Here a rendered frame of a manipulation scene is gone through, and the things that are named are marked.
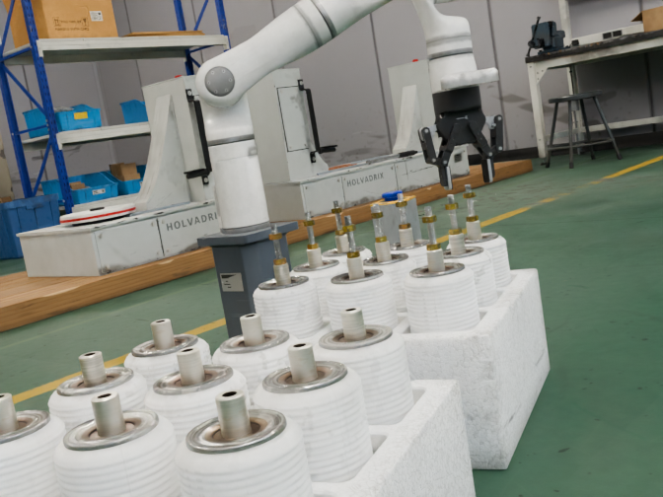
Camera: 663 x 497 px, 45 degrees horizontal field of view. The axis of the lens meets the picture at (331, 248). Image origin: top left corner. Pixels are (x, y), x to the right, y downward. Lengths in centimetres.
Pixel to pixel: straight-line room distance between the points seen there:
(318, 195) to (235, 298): 235
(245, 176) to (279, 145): 233
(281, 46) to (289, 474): 106
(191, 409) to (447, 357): 42
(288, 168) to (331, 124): 410
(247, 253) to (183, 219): 181
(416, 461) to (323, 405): 12
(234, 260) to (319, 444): 89
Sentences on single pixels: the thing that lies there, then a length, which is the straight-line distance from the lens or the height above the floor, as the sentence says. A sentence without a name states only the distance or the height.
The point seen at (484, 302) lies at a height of 18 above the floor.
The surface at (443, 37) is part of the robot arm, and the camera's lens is 127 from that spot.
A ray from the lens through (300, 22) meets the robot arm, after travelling 153.
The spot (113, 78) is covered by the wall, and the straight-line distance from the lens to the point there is 1056.
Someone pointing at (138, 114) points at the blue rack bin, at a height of 87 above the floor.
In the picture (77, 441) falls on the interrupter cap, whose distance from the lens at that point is 67.
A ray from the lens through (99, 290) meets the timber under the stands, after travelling 299.
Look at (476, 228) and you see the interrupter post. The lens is 130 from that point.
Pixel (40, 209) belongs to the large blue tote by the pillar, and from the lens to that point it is 560.
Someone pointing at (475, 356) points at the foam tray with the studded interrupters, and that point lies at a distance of 103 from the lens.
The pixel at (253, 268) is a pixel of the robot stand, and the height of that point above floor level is 23.
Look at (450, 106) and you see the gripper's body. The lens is 126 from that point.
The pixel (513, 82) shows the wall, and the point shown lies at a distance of 677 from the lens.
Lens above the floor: 46
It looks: 8 degrees down
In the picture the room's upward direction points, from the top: 9 degrees counter-clockwise
